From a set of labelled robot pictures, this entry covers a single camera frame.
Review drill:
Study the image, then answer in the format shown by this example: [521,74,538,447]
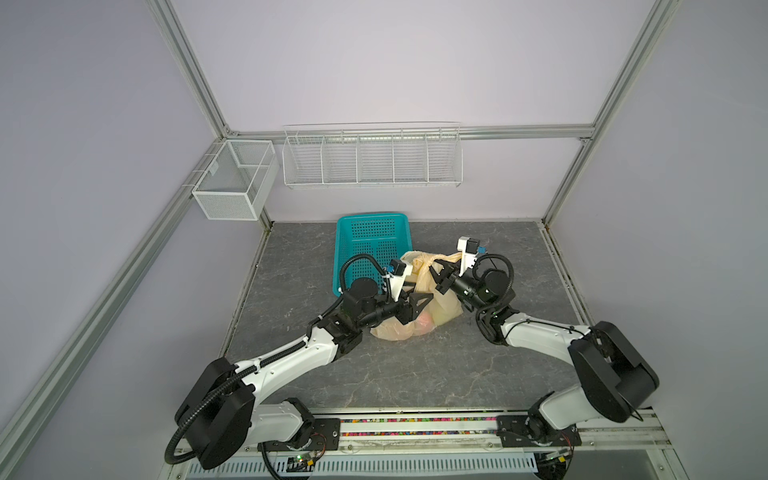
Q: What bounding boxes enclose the white mesh box basket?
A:
[192,140,279,221]

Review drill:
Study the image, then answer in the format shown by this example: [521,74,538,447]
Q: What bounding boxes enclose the teal plastic basket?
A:
[332,213,413,296]

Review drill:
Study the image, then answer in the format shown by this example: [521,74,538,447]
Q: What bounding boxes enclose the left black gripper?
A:
[358,282,433,331]

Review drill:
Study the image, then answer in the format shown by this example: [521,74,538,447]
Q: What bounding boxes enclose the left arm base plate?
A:
[266,417,341,452]

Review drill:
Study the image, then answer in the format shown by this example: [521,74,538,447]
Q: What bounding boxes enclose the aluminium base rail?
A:
[203,403,672,468]

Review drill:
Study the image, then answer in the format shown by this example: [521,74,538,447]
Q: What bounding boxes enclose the white wire wall rack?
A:
[282,122,464,188]

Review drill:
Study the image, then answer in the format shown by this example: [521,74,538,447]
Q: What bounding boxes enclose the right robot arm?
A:
[429,260,660,444]

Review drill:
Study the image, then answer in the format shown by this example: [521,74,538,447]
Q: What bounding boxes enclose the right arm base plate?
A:
[496,414,582,448]

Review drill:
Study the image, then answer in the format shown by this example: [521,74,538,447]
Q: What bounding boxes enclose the white vent grille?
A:
[221,452,539,479]

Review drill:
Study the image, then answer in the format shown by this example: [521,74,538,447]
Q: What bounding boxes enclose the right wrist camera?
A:
[457,236,482,276]

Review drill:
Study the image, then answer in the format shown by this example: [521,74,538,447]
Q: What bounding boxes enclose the banana print plastic bag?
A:
[369,249,466,342]

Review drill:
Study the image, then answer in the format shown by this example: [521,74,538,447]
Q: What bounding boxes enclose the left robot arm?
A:
[164,278,433,469]

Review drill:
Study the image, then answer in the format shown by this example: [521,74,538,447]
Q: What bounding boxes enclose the large red fake strawberry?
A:
[414,311,436,336]

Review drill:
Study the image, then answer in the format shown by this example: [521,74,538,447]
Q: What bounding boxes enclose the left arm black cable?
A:
[164,253,391,467]

